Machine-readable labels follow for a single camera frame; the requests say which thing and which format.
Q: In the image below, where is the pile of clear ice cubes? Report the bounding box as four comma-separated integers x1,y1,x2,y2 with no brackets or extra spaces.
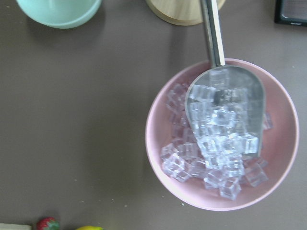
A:
160,70,268,200

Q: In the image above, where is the metal ice scoop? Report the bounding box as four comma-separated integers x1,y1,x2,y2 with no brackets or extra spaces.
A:
185,0,266,157

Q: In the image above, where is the wooden cup stand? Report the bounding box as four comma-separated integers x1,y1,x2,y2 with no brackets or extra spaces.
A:
144,0,226,26

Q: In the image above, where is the pink bowl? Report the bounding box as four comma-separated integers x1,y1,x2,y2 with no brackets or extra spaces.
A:
145,58,299,211

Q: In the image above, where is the yellow lemon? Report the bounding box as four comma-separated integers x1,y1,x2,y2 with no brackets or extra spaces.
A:
76,225,104,230

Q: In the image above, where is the mint green bowl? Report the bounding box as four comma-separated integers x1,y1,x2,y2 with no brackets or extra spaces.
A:
17,0,102,29

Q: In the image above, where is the red strawberry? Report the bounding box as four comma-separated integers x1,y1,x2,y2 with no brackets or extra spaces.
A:
36,217,60,230

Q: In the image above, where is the black framed tray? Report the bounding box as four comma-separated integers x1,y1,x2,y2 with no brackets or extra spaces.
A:
274,0,307,27

